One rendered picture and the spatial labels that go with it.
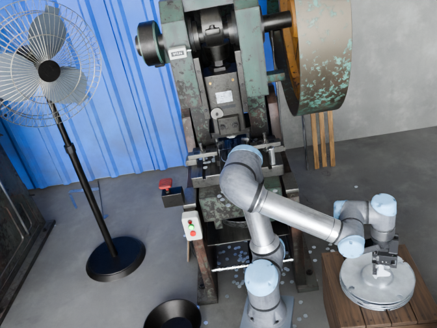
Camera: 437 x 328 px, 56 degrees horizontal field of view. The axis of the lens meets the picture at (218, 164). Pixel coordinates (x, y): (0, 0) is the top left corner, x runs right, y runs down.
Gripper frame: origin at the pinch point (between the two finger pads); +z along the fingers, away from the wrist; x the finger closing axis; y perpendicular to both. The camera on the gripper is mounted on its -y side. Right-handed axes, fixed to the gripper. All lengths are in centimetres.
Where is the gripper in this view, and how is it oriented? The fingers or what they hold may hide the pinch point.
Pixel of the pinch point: (374, 274)
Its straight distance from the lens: 165.4
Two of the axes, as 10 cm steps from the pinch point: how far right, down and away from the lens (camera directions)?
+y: 9.3, 0.4, -3.7
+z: 1.7, 8.3, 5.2
